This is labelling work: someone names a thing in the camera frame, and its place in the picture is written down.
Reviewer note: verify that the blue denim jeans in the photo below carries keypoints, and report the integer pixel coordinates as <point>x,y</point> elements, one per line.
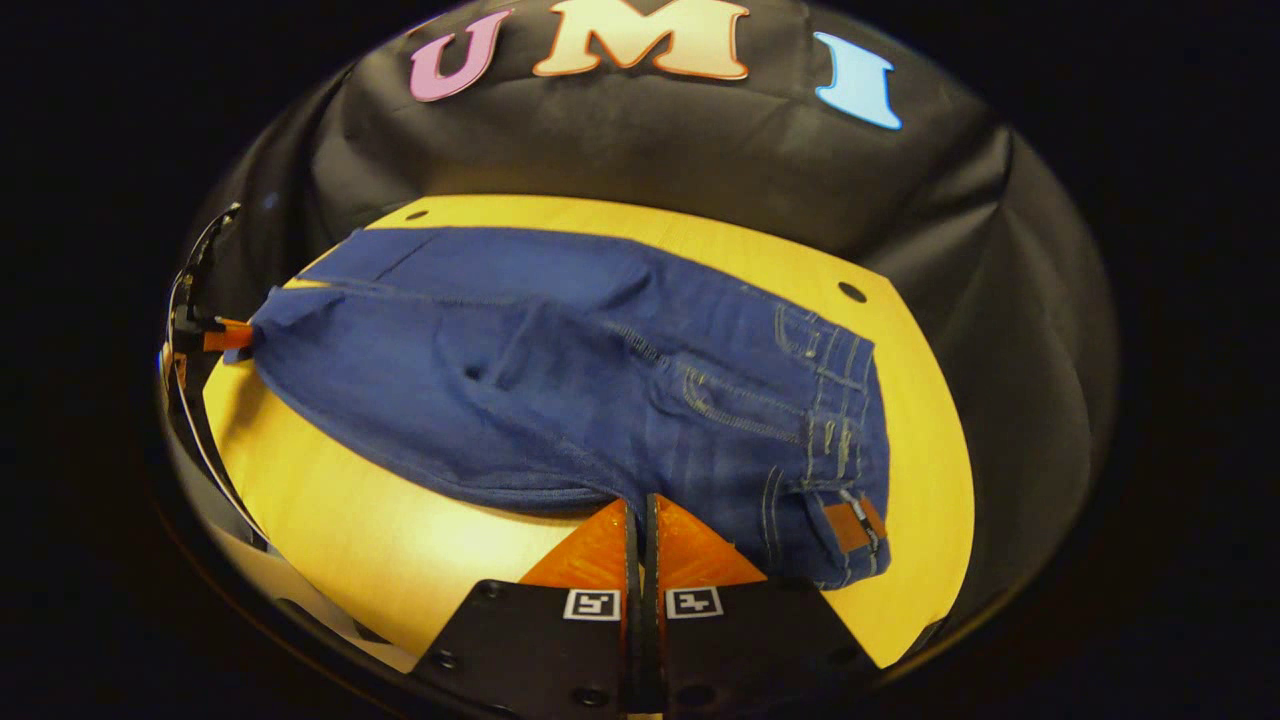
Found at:
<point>520,380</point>

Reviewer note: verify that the black backdrop cloth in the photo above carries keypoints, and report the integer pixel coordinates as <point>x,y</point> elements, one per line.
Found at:
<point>650,150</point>

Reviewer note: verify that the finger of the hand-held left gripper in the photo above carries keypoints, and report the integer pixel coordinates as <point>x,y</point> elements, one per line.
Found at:
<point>228,335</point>

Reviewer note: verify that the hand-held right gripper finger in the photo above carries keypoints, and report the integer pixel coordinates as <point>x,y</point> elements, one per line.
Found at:
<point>652,620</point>
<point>633,620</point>

